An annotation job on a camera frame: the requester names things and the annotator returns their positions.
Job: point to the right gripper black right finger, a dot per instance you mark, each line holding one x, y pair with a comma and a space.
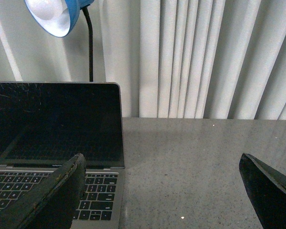
266, 189

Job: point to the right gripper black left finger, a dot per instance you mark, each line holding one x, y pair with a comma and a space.
51, 204

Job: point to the grey laptop computer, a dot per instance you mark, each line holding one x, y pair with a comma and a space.
43, 125

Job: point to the white pleated curtain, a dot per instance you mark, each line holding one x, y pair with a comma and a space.
172, 58

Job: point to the blue desk lamp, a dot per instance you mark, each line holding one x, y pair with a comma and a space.
58, 18

